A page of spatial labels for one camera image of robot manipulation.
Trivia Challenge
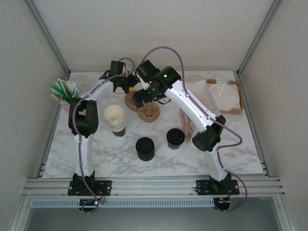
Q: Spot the aluminium table edge rail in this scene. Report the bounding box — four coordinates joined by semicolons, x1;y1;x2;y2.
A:
38;72;71;179
234;71;270;178

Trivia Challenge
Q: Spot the aluminium frame post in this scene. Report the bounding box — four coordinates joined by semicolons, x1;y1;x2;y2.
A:
237;0;284;75
24;0;72;75

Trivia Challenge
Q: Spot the stack of black lids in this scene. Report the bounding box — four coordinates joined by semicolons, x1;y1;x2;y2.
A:
135;136;155;162

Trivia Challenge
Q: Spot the white slotted cable duct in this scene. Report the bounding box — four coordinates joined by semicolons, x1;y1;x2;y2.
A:
31;198;215;208

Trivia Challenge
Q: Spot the green straw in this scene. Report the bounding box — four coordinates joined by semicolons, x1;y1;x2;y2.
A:
55;80;74;102
50;84;70;103

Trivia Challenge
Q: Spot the black white paper cup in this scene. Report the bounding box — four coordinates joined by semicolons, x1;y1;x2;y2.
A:
167;141;183;152

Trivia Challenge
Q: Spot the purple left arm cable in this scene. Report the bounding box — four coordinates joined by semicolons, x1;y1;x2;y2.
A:
72;57;136;215

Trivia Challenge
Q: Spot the black plastic cup lid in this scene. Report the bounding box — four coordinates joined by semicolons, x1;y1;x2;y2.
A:
166;128;185;145

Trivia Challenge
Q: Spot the stack of paper cups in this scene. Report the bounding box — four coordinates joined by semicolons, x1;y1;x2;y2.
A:
103;105;127;138

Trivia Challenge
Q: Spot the thin black right gripper cable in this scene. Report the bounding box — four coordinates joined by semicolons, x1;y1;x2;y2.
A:
157;96;173;105

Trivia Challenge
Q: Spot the brown cardboard tray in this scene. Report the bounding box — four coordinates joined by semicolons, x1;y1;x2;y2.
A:
205;78;244;116

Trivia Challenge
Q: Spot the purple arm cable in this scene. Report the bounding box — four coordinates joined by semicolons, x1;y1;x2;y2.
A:
72;57;136;215
141;46;249;214

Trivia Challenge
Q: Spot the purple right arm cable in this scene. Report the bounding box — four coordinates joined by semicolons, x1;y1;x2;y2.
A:
141;46;249;214

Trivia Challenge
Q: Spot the wide aluminium base rail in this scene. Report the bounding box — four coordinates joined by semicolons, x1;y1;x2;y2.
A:
23;177;286;198

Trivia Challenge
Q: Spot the white napkin stack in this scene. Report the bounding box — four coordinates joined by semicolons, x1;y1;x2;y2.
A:
208;83;241;111

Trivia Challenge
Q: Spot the printed white paper bag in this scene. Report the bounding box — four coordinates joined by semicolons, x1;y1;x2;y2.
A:
179;80;227;142

